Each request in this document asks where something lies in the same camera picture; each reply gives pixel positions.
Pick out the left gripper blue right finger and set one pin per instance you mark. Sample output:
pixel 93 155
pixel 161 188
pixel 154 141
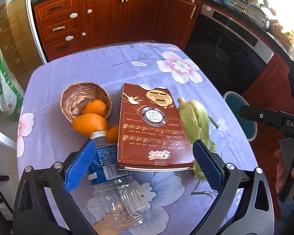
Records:
pixel 211 165

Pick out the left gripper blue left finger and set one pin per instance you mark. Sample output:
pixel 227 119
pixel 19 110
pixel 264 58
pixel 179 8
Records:
pixel 77 168

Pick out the green corn husk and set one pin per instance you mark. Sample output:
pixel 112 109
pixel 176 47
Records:
pixel 195 121

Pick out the orange peel piece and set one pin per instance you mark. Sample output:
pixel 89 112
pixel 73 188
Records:
pixel 112 134
pixel 96 106
pixel 89 123

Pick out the clear plastic bottle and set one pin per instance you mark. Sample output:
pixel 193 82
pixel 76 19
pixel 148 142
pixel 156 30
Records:
pixel 119 199

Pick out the brown cardboard box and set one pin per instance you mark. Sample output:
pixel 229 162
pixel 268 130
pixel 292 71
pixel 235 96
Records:
pixel 151 136

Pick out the brown coconut shell bowl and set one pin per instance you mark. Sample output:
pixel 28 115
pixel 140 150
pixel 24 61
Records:
pixel 75 97

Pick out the wooden kitchen cabinets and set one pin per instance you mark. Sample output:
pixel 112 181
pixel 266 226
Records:
pixel 68 26

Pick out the person's right hand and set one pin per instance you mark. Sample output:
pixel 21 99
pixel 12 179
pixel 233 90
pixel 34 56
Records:
pixel 280 171

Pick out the brown paper scrap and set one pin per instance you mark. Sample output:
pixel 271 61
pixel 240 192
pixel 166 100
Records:
pixel 102 228

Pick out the purple floral tablecloth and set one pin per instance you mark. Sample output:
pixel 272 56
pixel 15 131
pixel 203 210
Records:
pixel 176 200

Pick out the black chair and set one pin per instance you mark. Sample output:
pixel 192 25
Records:
pixel 2 198

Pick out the black built-in oven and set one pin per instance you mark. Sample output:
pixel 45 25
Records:
pixel 230 56

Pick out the green white rice sack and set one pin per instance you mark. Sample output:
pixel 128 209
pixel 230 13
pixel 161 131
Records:
pixel 11 92

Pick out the glass sliding door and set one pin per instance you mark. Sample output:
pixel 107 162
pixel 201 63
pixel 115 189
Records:
pixel 22 52

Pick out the dish drying rack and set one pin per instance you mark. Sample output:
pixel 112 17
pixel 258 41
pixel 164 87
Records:
pixel 252 9

